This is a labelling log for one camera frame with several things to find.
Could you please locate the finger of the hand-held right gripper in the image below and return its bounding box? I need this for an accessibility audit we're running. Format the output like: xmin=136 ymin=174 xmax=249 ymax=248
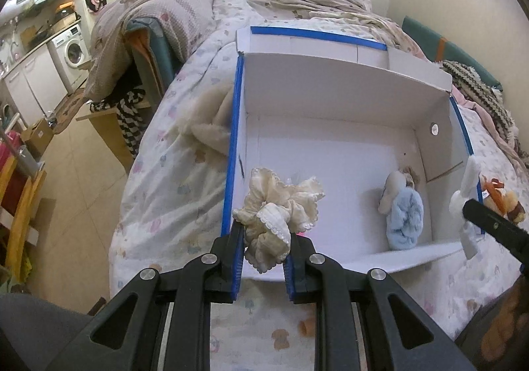
xmin=462 ymin=198 xmax=529 ymax=268

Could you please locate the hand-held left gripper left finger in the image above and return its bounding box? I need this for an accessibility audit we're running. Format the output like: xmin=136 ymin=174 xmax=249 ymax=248
xmin=45 ymin=219 xmax=249 ymax=371

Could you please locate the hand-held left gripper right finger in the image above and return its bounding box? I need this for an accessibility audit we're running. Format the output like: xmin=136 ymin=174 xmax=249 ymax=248
xmin=283 ymin=231 xmax=476 ymax=371

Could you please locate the cream lace scrunchie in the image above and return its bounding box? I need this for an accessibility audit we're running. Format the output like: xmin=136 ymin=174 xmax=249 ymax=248
xmin=232 ymin=167 xmax=326 ymax=275

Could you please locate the blue fluffy plush toy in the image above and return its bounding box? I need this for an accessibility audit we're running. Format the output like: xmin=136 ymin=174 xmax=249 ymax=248
xmin=378 ymin=167 xmax=425 ymax=251

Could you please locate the blue cardboard box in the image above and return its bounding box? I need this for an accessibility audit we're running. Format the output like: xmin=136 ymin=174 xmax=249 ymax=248
xmin=219 ymin=25 xmax=486 ymax=283

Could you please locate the brown plush bear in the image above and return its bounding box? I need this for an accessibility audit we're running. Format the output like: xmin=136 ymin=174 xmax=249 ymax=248
xmin=479 ymin=175 xmax=526 ymax=225

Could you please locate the pink cloth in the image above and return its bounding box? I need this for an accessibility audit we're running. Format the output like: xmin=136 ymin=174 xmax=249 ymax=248
xmin=450 ymin=84 xmax=529 ymax=173

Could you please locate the patterned knitted blanket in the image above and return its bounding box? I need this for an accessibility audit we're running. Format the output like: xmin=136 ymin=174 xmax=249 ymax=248
xmin=440 ymin=60 xmax=521 ymax=149

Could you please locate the cream fleece blanket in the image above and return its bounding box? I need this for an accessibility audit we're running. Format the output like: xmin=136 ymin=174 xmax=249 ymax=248
xmin=178 ymin=84 xmax=236 ymax=161

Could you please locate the teal padded bed board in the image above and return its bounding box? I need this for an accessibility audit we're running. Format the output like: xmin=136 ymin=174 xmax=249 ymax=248
xmin=126 ymin=18 xmax=178 ymax=107
xmin=402 ymin=16 xmax=504 ymax=91

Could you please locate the black white striped cloth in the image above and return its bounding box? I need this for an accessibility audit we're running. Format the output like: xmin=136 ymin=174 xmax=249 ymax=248
xmin=90 ymin=87 xmax=147 ymax=159

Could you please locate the wooden table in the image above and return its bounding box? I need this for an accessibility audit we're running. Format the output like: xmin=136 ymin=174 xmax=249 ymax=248
xmin=75 ymin=100 xmax=151 ymax=173

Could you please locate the grey fabric chair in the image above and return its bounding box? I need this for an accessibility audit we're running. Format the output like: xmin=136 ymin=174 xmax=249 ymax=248
xmin=0 ymin=292 xmax=110 ymax=371

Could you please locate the yellow rack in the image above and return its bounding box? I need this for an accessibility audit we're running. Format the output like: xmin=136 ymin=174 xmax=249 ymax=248
xmin=0 ymin=160 xmax=48 ymax=285

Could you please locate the brown floor rug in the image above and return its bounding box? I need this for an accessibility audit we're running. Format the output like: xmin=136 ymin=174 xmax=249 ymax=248
xmin=52 ymin=90 xmax=89 ymax=134

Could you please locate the grey metal pole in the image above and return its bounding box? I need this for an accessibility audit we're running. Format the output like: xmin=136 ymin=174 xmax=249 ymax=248
xmin=0 ymin=129 xmax=42 ymax=173

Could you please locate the red bin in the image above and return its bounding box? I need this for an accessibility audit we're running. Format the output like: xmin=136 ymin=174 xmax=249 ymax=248
xmin=0 ymin=131 xmax=25 ymax=223

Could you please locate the beige printed duvet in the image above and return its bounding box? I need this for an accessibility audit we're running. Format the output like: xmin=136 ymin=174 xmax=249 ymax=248
xmin=83 ymin=0 xmax=414 ymax=107

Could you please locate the white washing machine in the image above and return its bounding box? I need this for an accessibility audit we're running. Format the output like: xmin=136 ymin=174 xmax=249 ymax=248
xmin=47 ymin=24 xmax=92 ymax=91

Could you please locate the white kitchen cabinet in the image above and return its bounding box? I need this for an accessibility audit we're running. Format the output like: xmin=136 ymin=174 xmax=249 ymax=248
xmin=4 ymin=49 xmax=69 ymax=126

